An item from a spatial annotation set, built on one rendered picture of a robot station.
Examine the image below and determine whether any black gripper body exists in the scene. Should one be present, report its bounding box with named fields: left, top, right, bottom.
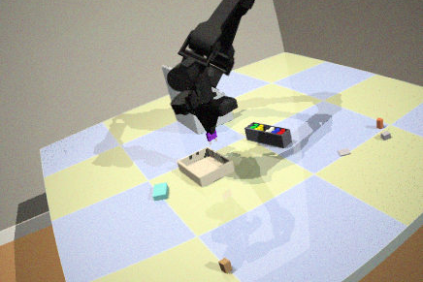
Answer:
left=188, top=75, right=238, bottom=116

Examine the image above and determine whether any small orange block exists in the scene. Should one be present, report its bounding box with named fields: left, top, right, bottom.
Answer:
left=376, top=118, right=383, bottom=129

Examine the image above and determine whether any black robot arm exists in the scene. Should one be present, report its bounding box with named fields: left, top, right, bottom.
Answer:
left=167, top=0, right=255, bottom=115

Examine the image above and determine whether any beige open tray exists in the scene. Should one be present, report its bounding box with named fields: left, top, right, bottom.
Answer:
left=177, top=147, right=235, bottom=188

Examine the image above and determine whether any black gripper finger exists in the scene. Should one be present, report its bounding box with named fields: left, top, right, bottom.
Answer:
left=200, top=111, right=218, bottom=135
left=191, top=107, right=210, bottom=133

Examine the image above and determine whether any small brown block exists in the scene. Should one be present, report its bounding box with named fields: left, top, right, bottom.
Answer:
left=218, top=258, right=233, bottom=273

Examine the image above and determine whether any small turquoise block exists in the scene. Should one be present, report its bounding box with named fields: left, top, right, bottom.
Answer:
left=153, top=182, right=168, bottom=201

